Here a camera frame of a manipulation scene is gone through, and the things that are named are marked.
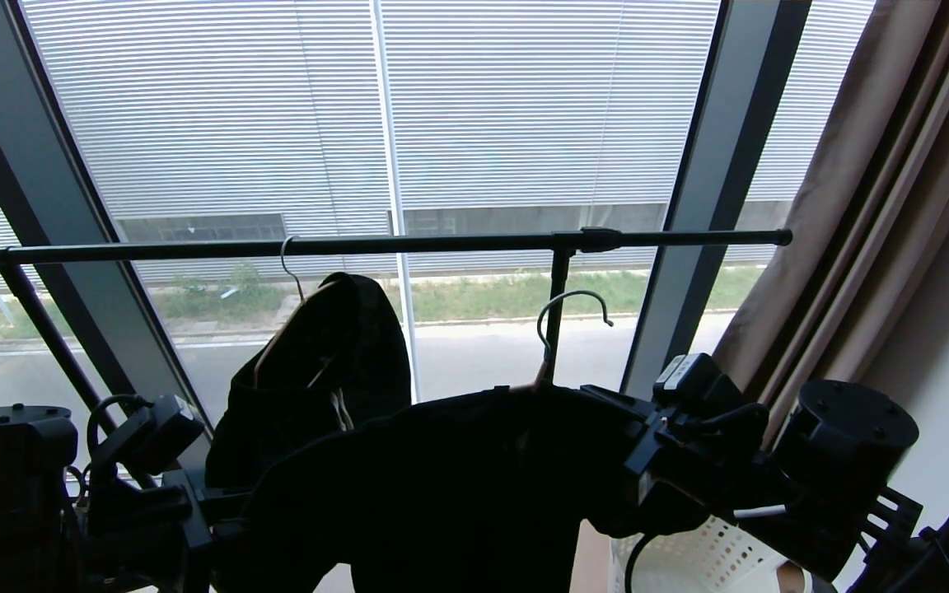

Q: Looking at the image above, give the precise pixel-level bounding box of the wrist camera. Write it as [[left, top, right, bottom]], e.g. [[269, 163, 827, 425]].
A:
[[654, 353, 772, 437], [87, 394, 208, 487]]

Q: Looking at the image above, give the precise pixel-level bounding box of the window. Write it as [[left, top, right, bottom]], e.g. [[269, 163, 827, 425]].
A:
[[0, 0, 879, 495]]

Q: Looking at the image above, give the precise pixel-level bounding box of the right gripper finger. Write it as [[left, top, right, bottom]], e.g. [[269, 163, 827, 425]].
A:
[[580, 385, 658, 429]]

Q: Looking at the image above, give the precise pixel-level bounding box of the black clothes rack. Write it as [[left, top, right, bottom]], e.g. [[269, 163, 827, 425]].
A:
[[0, 228, 793, 495]]

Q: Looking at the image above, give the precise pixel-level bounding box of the pink clothes hanger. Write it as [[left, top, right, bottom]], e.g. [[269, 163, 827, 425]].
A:
[[252, 237, 337, 390], [510, 290, 615, 391]]

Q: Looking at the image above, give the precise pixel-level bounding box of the brown curtain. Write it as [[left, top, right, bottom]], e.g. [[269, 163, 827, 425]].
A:
[[709, 0, 949, 450]]

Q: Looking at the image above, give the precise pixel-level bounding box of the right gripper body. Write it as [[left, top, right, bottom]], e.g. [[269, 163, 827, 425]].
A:
[[624, 416, 863, 581]]

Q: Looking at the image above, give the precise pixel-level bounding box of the black garment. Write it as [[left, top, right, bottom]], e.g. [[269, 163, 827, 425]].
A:
[[211, 383, 714, 593], [204, 272, 414, 495]]

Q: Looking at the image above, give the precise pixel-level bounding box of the white laundry basket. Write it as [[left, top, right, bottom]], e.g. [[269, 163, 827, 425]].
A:
[[610, 515, 809, 593]]

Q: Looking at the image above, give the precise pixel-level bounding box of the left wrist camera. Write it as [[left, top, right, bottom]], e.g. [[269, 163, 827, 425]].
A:
[[87, 394, 208, 487]]

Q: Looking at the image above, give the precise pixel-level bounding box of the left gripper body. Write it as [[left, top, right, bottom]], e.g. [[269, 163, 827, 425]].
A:
[[79, 469, 213, 593]]

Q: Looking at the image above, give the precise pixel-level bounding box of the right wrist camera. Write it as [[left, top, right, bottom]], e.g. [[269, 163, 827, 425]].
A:
[[654, 353, 772, 437]]

